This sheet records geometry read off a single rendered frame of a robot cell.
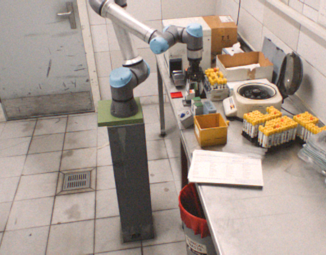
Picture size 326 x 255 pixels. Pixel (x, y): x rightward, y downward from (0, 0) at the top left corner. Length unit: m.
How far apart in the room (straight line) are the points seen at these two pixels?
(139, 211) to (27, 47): 2.04
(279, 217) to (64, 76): 2.82
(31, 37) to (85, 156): 1.20
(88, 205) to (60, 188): 0.32
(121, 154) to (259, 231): 0.98
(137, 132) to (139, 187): 0.38
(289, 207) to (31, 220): 1.90
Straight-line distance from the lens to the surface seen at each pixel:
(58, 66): 3.86
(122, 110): 2.04
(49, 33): 3.76
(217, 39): 2.91
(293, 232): 1.48
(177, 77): 2.42
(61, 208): 2.94
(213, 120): 1.93
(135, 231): 2.54
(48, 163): 3.41
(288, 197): 1.61
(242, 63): 2.56
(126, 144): 2.11
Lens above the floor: 1.92
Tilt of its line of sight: 32 degrees down
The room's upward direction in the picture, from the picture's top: 3 degrees counter-clockwise
